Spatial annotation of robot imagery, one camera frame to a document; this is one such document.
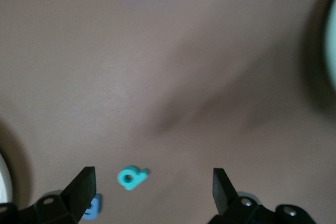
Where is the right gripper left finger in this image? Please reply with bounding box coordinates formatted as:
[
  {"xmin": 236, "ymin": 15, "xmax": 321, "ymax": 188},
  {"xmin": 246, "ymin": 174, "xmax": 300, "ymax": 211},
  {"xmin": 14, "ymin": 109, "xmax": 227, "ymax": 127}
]
[{"xmin": 61, "ymin": 166, "xmax": 97, "ymax": 222}]

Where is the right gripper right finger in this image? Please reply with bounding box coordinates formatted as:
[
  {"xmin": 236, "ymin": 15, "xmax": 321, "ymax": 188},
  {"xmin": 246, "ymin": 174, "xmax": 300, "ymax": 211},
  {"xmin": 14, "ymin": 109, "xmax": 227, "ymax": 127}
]
[{"xmin": 213, "ymin": 167, "xmax": 238, "ymax": 216}]

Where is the teal letter p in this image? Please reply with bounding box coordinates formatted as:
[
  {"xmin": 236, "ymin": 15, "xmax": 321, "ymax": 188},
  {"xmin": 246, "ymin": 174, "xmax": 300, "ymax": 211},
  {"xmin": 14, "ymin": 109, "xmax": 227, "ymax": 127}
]
[{"xmin": 117, "ymin": 165, "xmax": 149, "ymax": 191}]

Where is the blue number 6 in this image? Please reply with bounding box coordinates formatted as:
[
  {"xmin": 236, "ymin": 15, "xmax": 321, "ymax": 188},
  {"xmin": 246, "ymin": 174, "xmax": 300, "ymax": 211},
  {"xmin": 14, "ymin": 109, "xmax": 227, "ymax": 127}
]
[{"xmin": 81, "ymin": 194, "xmax": 102, "ymax": 221}]

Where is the beige plate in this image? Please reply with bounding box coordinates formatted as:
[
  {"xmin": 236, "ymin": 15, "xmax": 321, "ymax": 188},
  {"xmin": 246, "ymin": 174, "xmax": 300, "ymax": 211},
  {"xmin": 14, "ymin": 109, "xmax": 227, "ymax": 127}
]
[{"xmin": 0, "ymin": 153, "xmax": 13, "ymax": 205}]

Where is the brown table mat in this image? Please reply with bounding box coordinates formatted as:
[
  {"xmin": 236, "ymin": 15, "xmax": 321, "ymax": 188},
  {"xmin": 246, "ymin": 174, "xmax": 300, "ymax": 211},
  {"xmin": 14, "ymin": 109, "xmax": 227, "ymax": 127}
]
[{"xmin": 0, "ymin": 0, "xmax": 336, "ymax": 224}]

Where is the pale green plate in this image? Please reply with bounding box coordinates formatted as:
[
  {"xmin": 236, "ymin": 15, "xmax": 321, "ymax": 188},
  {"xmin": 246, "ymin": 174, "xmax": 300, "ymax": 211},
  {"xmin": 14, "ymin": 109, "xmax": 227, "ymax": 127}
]
[{"xmin": 324, "ymin": 0, "xmax": 336, "ymax": 96}]

